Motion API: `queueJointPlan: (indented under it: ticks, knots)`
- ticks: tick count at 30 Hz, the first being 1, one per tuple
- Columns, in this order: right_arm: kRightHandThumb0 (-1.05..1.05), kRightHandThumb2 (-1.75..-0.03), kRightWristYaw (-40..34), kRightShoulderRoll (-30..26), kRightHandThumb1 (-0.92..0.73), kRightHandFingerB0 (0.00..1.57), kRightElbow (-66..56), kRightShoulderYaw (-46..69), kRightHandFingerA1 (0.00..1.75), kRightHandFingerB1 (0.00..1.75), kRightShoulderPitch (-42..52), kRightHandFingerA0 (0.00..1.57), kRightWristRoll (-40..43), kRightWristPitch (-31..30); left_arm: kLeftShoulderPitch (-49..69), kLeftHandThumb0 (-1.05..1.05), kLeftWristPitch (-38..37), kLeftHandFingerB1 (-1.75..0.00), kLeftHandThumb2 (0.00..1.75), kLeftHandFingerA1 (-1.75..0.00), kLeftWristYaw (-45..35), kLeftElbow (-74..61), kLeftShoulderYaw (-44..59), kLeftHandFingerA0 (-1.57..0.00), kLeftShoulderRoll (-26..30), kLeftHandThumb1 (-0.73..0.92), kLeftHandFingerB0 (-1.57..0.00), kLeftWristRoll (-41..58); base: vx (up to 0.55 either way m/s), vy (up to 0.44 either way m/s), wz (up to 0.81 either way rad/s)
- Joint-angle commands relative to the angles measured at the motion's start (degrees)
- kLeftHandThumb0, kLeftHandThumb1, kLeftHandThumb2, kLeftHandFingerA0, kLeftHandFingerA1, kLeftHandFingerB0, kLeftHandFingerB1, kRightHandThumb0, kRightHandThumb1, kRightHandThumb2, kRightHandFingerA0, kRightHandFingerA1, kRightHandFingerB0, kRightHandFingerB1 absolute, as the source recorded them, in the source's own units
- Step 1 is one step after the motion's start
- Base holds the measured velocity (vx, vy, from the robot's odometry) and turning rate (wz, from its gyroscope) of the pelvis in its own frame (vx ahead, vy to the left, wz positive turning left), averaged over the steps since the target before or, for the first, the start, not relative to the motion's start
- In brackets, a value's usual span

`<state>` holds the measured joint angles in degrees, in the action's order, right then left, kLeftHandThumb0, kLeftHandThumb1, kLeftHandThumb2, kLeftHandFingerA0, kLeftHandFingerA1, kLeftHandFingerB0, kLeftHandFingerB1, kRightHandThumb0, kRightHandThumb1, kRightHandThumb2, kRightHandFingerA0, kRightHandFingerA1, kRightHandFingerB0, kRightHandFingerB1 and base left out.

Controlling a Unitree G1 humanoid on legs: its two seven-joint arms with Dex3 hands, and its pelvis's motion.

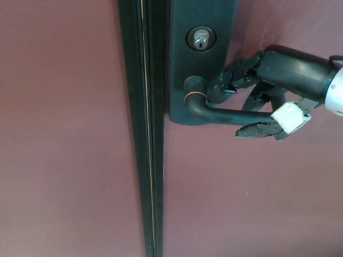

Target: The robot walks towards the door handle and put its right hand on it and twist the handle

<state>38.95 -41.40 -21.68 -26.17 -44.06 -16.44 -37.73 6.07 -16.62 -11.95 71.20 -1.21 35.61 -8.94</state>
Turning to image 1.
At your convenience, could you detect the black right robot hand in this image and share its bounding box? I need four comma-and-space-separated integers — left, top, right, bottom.
207, 44, 337, 142

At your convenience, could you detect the black lever door handle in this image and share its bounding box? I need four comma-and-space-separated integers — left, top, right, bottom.
183, 75, 288, 127

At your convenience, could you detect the maroon door leaf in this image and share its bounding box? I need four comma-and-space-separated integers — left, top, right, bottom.
162, 0, 343, 257
0, 0, 147, 257

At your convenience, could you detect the black door edge strip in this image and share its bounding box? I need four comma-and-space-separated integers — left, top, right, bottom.
117, 0, 174, 257

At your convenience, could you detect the silver lock cylinder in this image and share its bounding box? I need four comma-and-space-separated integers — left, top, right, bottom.
186, 25, 218, 51

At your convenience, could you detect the black handle backplate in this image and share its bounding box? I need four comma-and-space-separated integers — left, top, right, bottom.
168, 0, 238, 126

